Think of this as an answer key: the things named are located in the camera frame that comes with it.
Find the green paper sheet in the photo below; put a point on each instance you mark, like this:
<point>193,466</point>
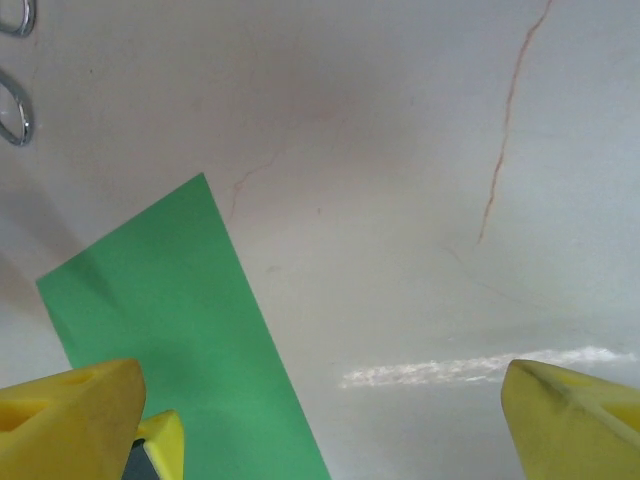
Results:
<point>175,300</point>

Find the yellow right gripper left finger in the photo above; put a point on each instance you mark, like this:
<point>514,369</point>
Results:
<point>65,425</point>

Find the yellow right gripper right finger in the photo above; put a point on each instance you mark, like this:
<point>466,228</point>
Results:
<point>575,430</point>

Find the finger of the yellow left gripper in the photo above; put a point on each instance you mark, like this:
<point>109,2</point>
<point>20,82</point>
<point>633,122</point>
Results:
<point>167,445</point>

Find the metal crucible tongs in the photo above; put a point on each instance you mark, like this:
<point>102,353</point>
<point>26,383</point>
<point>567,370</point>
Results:
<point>26,120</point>

